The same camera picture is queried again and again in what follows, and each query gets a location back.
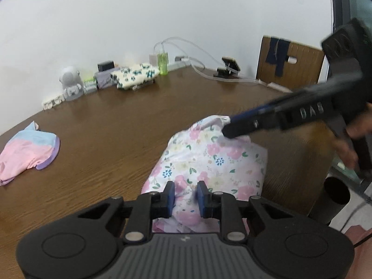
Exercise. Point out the folded teal floral cloth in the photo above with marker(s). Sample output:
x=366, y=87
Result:
x=133, y=75

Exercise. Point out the pastel pink blue garment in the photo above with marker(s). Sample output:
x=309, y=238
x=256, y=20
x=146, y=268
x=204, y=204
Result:
x=26, y=151

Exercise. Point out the pink floral garment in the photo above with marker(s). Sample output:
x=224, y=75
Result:
x=221, y=162

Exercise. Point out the green bottle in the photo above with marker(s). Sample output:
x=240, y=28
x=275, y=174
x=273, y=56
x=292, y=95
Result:
x=162, y=62

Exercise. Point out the lavender box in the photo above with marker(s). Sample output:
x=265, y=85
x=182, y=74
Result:
x=103, y=80

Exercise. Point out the person's right hand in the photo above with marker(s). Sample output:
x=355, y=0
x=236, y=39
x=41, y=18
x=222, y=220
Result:
x=361, y=125

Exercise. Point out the white power strip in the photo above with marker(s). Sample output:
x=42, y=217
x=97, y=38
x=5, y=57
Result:
x=177, y=63

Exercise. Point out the green tissue pack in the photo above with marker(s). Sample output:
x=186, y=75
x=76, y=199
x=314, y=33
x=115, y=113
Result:
x=90, y=86

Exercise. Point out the white charger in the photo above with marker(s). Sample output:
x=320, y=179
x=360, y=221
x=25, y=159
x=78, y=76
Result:
x=153, y=59

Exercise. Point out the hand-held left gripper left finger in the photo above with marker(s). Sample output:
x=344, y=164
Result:
x=170, y=200

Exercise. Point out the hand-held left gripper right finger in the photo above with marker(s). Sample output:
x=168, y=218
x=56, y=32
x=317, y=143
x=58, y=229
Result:
x=201, y=200

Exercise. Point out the black phone stand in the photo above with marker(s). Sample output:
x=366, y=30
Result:
x=228, y=66

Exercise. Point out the small black box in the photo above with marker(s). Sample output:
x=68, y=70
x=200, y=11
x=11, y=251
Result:
x=105, y=65

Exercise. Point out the person's leg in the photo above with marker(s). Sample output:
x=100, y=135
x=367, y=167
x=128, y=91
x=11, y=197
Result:
x=363, y=258

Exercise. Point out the black trash bin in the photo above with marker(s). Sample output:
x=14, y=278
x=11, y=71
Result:
x=334, y=200

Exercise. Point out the dark blue cloth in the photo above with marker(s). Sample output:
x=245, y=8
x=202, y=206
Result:
x=279, y=55

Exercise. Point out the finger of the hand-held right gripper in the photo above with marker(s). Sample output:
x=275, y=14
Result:
x=252, y=114
x=250, y=126

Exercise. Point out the small white ornament row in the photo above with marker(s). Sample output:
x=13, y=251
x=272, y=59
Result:
x=53, y=102

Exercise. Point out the white robot figurine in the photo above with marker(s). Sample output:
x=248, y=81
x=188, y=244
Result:
x=69, y=78

